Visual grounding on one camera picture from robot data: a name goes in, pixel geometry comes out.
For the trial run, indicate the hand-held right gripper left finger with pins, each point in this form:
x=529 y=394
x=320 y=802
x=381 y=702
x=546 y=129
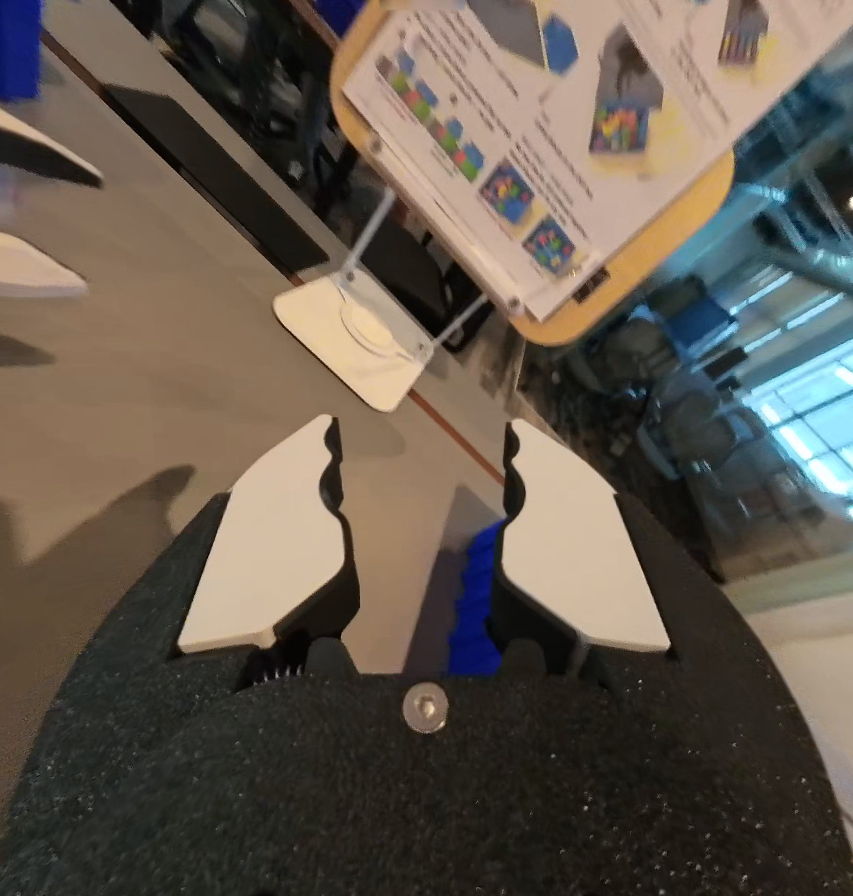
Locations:
x=272 y=553

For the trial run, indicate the black office chair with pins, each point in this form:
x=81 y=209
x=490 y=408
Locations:
x=412 y=280

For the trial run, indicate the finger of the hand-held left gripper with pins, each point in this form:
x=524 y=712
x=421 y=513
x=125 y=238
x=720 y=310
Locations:
x=13 y=133
x=20 y=269

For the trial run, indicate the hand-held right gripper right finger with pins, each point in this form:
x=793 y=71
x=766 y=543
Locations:
x=580 y=560

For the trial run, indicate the blue plastic bin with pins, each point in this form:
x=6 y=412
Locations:
x=475 y=602
x=9 y=42

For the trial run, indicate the instruction board stand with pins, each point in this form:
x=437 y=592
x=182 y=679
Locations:
x=608 y=175

